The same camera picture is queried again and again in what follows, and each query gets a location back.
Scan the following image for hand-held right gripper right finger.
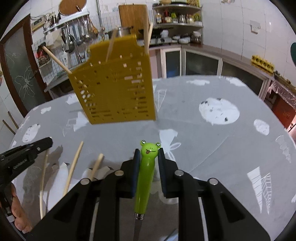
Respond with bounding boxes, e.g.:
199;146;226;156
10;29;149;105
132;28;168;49
158;147;271;241

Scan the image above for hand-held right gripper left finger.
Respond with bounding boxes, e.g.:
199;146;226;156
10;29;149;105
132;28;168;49
28;148;141;241

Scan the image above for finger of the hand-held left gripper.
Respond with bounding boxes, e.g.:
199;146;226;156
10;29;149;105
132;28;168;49
24;137;53;154

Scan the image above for green frog handle knife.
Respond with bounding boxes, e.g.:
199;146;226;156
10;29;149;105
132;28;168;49
133;139;162;241

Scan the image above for wooden chopstick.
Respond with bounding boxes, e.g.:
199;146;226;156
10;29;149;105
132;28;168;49
148;23;154;50
63;141;84;197
90;153;104;182
105;29;118;62
39;149;49;220
42;45;73;75

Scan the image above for yellow perforated utensil holder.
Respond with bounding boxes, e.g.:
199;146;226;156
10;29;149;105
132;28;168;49
69;34;156;125

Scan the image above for row of hanging kitchen utensils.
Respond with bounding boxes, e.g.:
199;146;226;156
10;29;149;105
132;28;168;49
60;16;99;48

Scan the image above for person's left hand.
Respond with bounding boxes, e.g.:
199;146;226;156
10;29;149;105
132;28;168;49
10;183;33;233

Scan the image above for wooden sticks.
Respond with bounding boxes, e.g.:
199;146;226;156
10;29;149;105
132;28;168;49
2;111;19;135

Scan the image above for grey printed tablecloth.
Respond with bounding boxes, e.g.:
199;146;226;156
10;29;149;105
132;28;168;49
9;75;296;241

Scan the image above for steel sink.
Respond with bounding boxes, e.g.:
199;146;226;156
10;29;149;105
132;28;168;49
44;70;79;93

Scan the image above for brown frosted glass door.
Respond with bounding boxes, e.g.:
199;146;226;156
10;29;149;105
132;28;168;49
0;14;48;116

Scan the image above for white soap dispenser bottle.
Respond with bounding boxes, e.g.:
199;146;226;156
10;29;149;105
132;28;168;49
62;50;70;68

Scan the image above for red black hanging bag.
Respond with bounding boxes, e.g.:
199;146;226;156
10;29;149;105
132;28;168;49
37;43;51;65

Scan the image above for kitchen counter cabinet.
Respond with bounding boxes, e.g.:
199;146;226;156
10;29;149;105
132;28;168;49
149;43;274;100

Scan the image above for rack cutlery caddy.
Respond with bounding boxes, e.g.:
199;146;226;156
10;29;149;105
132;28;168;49
46;11;60;25

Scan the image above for steel gas stove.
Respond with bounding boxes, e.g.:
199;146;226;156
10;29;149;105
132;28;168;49
138;35;173;46

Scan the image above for steel pot with lid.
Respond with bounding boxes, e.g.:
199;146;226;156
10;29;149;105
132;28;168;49
105;26;134;39

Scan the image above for red cabinet with plastic cover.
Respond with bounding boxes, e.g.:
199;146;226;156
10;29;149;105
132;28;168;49
268;80;296;130

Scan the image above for round wooden cutting board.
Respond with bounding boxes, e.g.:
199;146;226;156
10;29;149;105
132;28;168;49
58;0;87;15

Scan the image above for black wok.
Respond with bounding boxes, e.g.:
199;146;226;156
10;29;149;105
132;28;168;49
150;27;174;37

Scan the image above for yellow egg carton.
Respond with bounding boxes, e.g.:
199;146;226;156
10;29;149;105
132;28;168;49
251;55;275;71

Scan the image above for metal corner shelf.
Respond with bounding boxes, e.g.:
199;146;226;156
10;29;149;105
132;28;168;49
152;3;204;30

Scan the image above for rectangular wooden cutting board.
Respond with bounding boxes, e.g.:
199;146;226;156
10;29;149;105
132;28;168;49
119;5;148;40

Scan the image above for row of condiment bottles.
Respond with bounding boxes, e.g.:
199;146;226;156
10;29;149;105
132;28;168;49
155;9;201;24

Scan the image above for white wall controller box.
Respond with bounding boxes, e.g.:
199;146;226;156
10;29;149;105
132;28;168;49
31;15;50;30

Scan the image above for metal wall rack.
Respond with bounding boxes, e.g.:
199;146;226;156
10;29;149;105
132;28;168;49
43;13;90;35

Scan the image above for metal wall pipe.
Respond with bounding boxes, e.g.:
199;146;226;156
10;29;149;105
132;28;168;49
96;0;103;27

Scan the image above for white wall socket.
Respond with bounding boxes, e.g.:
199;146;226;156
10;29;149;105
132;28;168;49
250;20;261;34

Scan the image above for green round wall hanger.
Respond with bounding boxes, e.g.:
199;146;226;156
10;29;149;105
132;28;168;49
290;42;296;67

